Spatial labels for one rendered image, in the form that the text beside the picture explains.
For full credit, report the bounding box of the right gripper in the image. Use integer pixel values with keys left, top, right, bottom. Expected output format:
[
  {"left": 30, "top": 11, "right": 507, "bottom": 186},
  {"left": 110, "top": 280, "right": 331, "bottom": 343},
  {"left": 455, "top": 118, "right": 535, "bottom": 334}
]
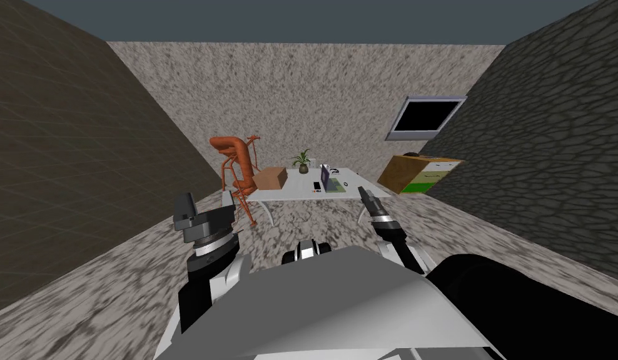
[{"left": 357, "top": 185, "right": 388, "bottom": 223}]

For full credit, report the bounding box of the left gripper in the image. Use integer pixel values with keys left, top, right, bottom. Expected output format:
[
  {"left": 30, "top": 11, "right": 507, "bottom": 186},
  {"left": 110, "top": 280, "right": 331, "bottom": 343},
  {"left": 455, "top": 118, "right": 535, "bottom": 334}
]
[{"left": 172, "top": 189, "right": 238, "bottom": 246}]

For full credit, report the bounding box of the wooden cabinet with drawers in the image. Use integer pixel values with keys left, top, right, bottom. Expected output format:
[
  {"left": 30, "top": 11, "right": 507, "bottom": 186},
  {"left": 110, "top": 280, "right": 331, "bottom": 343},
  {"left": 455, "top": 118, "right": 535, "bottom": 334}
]
[{"left": 376, "top": 152, "right": 465, "bottom": 196}]

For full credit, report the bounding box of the orange chair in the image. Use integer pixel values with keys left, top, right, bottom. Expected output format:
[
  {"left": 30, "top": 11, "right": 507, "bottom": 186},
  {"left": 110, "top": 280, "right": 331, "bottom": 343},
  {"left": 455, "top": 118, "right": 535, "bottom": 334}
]
[{"left": 208, "top": 134, "right": 263, "bottom": 229}]

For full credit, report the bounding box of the white table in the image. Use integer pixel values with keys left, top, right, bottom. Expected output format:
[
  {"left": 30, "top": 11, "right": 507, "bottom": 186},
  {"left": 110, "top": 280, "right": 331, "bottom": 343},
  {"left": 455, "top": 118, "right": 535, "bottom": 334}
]
[{"left": 246, "top": 149, "right": 393, "bottom": 228}]

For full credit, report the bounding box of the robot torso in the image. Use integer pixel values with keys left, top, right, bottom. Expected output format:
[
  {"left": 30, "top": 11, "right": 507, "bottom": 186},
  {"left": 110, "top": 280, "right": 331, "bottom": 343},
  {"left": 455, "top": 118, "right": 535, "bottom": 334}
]
[{"left": 153, "top": 239, "right": 507, "bottom": 360}]

